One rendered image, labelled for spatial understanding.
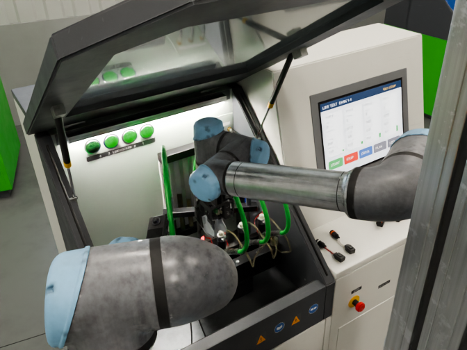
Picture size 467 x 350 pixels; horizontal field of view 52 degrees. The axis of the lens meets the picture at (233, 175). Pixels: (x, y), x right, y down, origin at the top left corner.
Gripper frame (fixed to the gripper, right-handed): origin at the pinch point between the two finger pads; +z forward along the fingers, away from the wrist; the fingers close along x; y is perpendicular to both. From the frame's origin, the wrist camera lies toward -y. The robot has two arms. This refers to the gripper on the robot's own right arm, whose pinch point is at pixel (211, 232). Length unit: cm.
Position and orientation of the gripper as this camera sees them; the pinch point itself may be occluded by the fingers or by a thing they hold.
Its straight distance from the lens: 135.3
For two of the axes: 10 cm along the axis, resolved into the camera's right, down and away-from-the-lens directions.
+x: 8.5, -3.0, 4.4
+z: 0.3, 8.5, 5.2
